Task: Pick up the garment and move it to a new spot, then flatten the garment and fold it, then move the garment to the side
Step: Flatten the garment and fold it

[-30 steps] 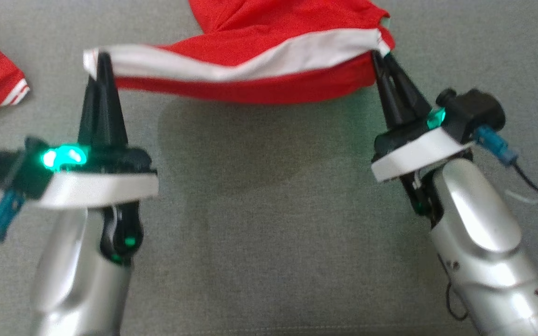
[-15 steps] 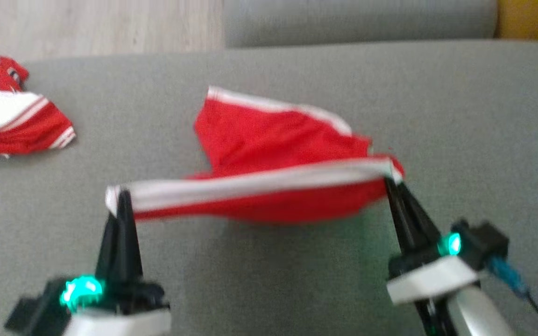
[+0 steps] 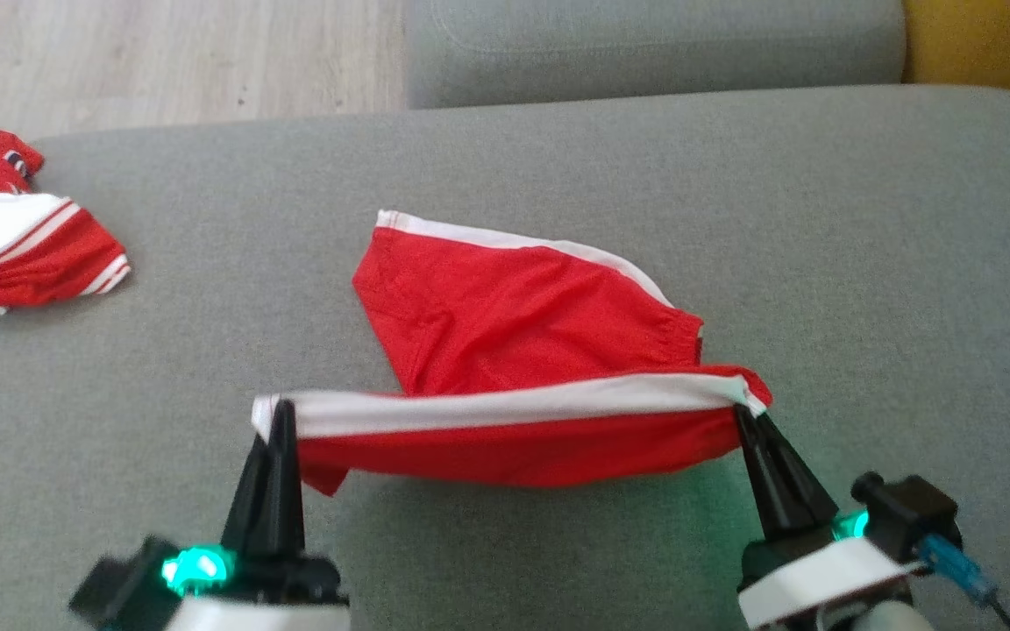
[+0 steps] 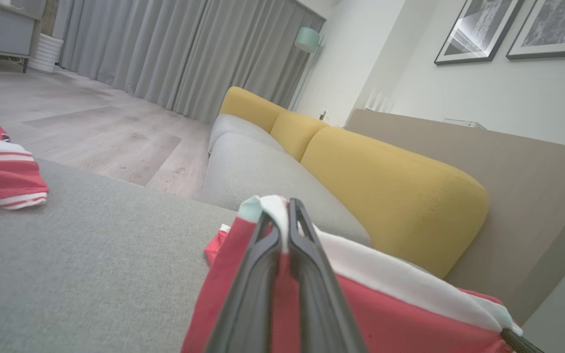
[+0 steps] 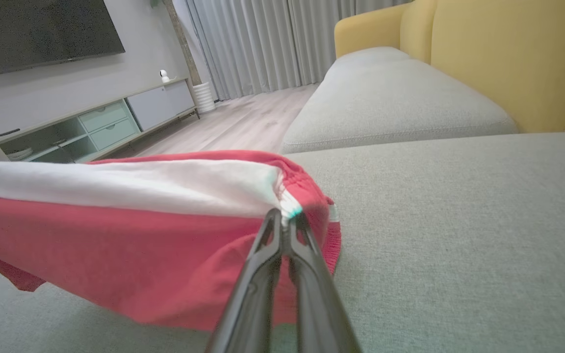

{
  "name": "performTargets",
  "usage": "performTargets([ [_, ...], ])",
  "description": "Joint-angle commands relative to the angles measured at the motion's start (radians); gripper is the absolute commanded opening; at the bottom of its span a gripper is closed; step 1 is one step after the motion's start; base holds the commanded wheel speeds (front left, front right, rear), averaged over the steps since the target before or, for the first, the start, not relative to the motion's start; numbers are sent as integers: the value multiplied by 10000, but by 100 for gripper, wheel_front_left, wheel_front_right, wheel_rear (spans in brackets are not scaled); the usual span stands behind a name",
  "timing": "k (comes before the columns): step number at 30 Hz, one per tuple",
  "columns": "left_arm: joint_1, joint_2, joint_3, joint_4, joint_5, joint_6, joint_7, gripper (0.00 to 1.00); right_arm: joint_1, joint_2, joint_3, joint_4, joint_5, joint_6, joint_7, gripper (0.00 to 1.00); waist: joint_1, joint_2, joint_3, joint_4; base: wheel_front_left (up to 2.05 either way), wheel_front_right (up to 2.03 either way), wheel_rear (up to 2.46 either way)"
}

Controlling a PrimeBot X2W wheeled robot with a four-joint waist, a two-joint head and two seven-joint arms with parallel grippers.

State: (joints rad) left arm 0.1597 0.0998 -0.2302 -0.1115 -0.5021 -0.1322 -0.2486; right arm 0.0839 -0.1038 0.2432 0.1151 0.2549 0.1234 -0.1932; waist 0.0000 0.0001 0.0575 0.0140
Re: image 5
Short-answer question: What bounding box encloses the narrow yellow sofa back cushion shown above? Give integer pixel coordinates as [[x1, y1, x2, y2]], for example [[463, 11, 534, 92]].
[[399, 0, 440, 65]]

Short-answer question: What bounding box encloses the red shorts white stripe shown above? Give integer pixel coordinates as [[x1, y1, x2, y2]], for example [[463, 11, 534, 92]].
[[0, 150, 342, 334]]

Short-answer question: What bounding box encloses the black wall television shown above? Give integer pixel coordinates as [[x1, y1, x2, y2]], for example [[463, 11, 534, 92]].
[[0, 0, 127, 76]]

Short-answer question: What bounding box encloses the yellow sofa armrest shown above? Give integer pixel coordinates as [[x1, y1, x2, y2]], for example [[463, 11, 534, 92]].
[[334, 4, 413, 60]]

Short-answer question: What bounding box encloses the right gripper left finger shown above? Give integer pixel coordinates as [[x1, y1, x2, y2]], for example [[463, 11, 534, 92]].
[[206, 209, 283, 353]]

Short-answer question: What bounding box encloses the grey curtain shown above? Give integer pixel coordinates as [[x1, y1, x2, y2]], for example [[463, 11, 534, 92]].
[[172, 0, 413, 101]]

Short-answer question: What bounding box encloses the white green TV cabinet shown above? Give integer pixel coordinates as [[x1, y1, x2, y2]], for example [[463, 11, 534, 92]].
[[0, 78, 201, 165]]

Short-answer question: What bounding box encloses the large grey sofa seat cushion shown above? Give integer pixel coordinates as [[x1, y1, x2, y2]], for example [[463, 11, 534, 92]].
[[0, 131, 565, 353]]

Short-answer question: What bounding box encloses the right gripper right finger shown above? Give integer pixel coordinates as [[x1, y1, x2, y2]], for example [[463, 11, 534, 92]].
[[287, 212, 362, 353]]

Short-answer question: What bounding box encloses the small grey sofa seat cushion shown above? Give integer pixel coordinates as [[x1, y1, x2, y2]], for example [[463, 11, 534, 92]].
[[281, 47, 518, 155]]

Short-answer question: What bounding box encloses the wide yellow sofa back cushion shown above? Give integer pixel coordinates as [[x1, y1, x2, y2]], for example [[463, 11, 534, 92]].
[[430, 0, 565, 134]]

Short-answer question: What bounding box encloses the brown plant trunk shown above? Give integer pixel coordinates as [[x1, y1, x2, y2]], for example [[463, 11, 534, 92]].
[[163, 0, 203, 87]]

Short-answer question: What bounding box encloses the white ribbed plant pot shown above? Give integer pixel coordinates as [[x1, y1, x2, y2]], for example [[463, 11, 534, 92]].
[[192, 81, 216, 115]]

